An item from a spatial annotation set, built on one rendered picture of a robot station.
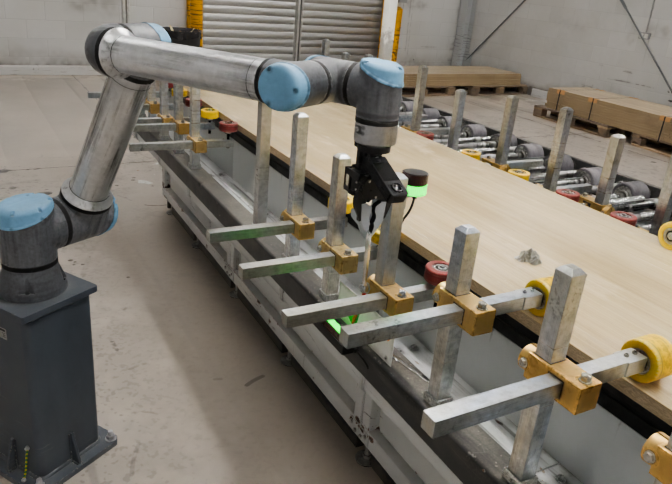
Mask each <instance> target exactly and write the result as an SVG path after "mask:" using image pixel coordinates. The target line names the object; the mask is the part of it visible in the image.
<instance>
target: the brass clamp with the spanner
mask: <svg viewBox="0 0 672 484"><path fill-rule="evenodd" d="M374 278H375V274H373V275H371V276H370V277H368V279H367V282H368V283H369V285H370V292H368V294H372V293H378V292H381V293H382V294H384V295H385V296H386V297H387V304H386V309H383V311H384V312H386V313H387V314H388V315H389V316H394V315H399V314H404V313H409V312H412V309H413V303H414V297H413V296H412V295H411V294H409V293H408V292H407V291H406V290H405V291H406V295H407V297H406V298H400V297H398V296H397V294H399V290H404V289H403V288H402V287H400V286H399V285H398V284H397V283H395V282H394V284H390V285H385V286H381V285H380V284H379V283H378V282H377V281H375V280H374Z"/></svg>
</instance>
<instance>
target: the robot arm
mask: <svg viewBox="0 0 672 484"><path fill-rule="evenodd" d="M84 49H85V55H86V59H87V60H88V62H89V64H90V65H91V66H92V68H93V69H94V70H95V71H97V72H98V73H100V74H102V75H104V76H107V77H106V80H105V83H104V86H103V89H102V92H101V95H100V98H99V101H98V103H97V106H96V109H95V112H94V115H93V118H92V121H91V124H90V127H89V130H88V133H87V136H86V138H85V141H84V144H83V147H82V150H81V153H80V156H79V159H78V162H77V165H76V168H75V170H74V173H73V176H72V177H70V178H68V179H66V180H65V181H64V182H63V184H62V186H61V189H60V192H59V194H58V195H57V196H55V197H50V196H49V195H46V194H42V193H37V194H34V193H24V194H18V195H14V196H11V197H9V198H6V199H4V200H3V201H1V202H0V259H1V270H0V298H1V299H2V300H5V301H8V302H12V303H36V302H42V301H46V300H49V299H52V298H55V297H57V296H59V295H60V294H62V293H63V292H64V291H65V290H66V289H67V286H68V283H67V276H66V274H65V273H64V271H63V269H62V267H61V265H60V263H59V261H58V249H59V248H62V247H65V246H68V245H71V244H74V243H77V242H80V241H83V240H86V239H89V238H91V237H94V236H99V235H101V234H103V233H105V232H107V231H109V230H111V229H112V228H113V227H114V226H115V223H116V222H117V219H118V205H117V204H115V200H116V199H115V197H114V196H113V194H112V192H111V190H110V189H111V187H112V184H113V182H114V179H115V177H116V174H117V171H118V169H119V166H120V164H121V161H122V159H123V156H124V154H125V151H126V149H127V146H128V143H129V141H130V138H131V136H132V133H133V131H134V128H135V126H136V123H137V121H138V118H139V116H140V113H141V110H142V108H143V105H144V103H145V100H146V98H147V95H148V93H149V90H150V88H151V85H152V83H153V82H154V80H158V81H163V82H168V83H173V84H178V85H182V86H187V87H192V88H197V89H202V90H207V91H212V92H217V93H222V94H227V95H231V96H236V97H241V98H246V99H251V100H256V101H259V102H261V103H265V104H266V105H267V106H268V107H269V108H271V109H273V110H276V111H282V112H290V111H294V110H297V109H299V108H304V107H308V106H313V105H319V104H323V103H328V102H334V103H338V104H343V105H348V106H352V107H356V114H355V128H354V138H353V139H354V146H356V147H357V157H356V164H352V166H345V175H344V185H343V189H345V190H346V191H348V193H349V194H350V195H352V196H354V197H353V207H354V208H352V209H351V217H352V218H353V220H354V221H355V222H356V223H357V225H358V228H359V231H360V233H361V235H362V236H363V238H364V239H366V231H367V230H370V232H371V233H372V236H373V234H374V233H375V232H376V230H377V229H378V228H379V226H380V225H381V223H382V221H383V219H384V218H385V217H386V215H387V212H388V210H389V208H390V206H391V203H401V202H404V200H405V199H406V197H407V195H408V191H407V190H406V188H405V187H404V185H403V183H402V182H401V180H400V179H399V177H398V176H397V174H396V173H395V171H394V169H393V168H392V166H391V165H390V163H389V162H388V160H387V159H386V157H382V154H388V153H390V150H391V146H394V145H395V144H396V141H397V133H398V121H399V113H400V105H401V97H402V89H403V87H404V82H403V80H404V69H403V67H402V66H401V65H399V64H398V63H395V62H392V61H389V60H382V59H379V58H363V59H362V60H361V61H360V62H354V61H348V60H342V59H336V58H330V57H327V56H324V55H313V56H310V57H308V58H306V59H305V60H304V61H287V60H281V59H274V58H261V57H255V56H249V55H243V54H236V53H230V52H224V51H218V50H212V49H206V48H200V47H194V46H188V45H182V44H176V43H171V38H170V36H169V35H168V33H167V32H166V30H165V29H164V28H163V27H161V26H160V25H158V24H155V23H147V22H142V23H118V24H116V23H109V24H103V25H100V26H97V27H96V28H94V29H93V30H92V31H91V32H90V33H89V34H88V36H87V38H86V41H85V46H84ZM347 174H348V175H349V181H348V185H346V175H347ZM371 200H372V203H371V206H370V205H368V204H367V203H366V202H368V203H369V202H370V201H371Z"/></svg>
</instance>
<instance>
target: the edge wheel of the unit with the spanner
mask: <svg viewBox="0 0 672 484"><path fill-rule="evenodd" d="M448 267H449V262H445V261H430V262H428V263H427V264H426V265H425V271H424V279H425V281H426V282H428V283H429V284H432V285H434V286H437V285H438V284H439V283H441V282H444V281H446V279H447V273H448Z"/></svg>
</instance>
